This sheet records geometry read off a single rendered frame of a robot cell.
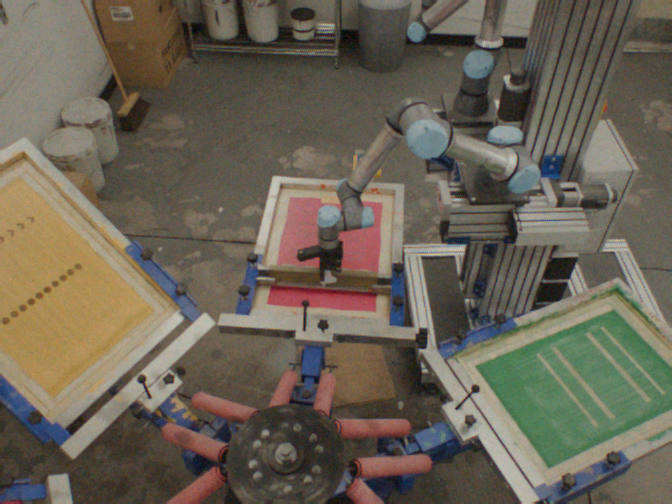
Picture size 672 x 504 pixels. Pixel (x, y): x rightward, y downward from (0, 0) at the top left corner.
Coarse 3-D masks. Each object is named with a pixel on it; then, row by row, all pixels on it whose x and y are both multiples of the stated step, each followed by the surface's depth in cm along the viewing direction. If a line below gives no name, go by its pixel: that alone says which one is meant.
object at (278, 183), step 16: (272, 192) 275; (368, 192) 279; (384, 192) 278; (400, 192) 275; (272, 208) 268; (400, 208) 268; (400, 224) 261; (400, 240) 255; (400, 256) 249; (256, 288) 240; (336, 320) 227; (352, 320) 227; (368, 320) 227; (384, 320) 227
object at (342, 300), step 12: (336, 204) 275; (372, 204) 275; (372, 228) 265; (372, 240) 260; (372, 252) 255; (348, 264) 250; (360, 264) 251; (372, 264) 250; (324, 300) 238; (336, 300) 238; (348, 300) 238; (360, 300) 238; (372, 300) 238
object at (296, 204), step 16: (288, 208) 273; (304, 208) 273; (288, 224) 266; (288, 240) 260; (288, 256) 254; (272, 288) 242; (288, 288) 242; (304, 288) 242; (272, 304) 237; (288, 304) 237; (320, 304) 237
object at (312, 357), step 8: (304, 352) 212; (312, 352) 212; (320, 352) 212; (304, 360) 209; (312, 360) 209; (320, 360) 210; (304, 368) 207; (312, 368) 207; (320, 368) 208; (304, 376) 206; (312, 376) 206; (320, 376) 210
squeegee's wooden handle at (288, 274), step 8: (272, 264) 236; (272, 272) 236; (280, 272) 235; (288, 272) 235; (296, 272) 234; (304, 272) 234; (312, 272) 234; (320, 272) 234; (336, 272) 234; (344, 272) 234; (352, 272) 234; (360, 272) 234; (368, 272) 234; (376, 272) 234; (280, 280) 238; (288, 280) 238; (296, 280) 238; (304, 280) 237; (312, 280) 237; (320, 280) 236; (344, 280) 235; (352, 280) 235; (360, 280) 234; (368, 280) 234; (376, 280) 234
